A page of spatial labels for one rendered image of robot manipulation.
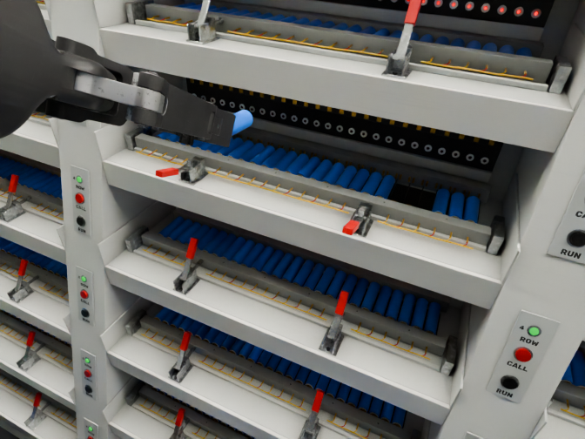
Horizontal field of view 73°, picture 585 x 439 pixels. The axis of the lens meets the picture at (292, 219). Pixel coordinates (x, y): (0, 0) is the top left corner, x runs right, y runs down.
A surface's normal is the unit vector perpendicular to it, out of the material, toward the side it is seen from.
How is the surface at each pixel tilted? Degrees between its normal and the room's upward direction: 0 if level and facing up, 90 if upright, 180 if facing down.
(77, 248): 90
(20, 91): 107
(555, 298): 90
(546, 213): 90
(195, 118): 92
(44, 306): 16
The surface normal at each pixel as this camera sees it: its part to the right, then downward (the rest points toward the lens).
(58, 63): 0.93, 0.19
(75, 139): -0.38, 0.29
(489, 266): 0.05, -0.80
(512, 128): -0.41, 0.53
